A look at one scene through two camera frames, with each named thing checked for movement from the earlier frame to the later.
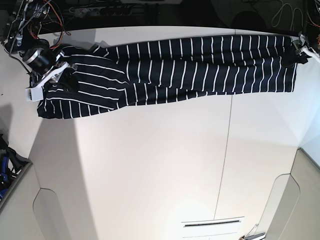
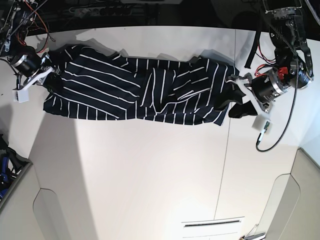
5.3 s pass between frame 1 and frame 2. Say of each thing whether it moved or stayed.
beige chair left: stayed
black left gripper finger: moved
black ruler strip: stayed
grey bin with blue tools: stayed
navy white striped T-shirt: moved
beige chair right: stayed
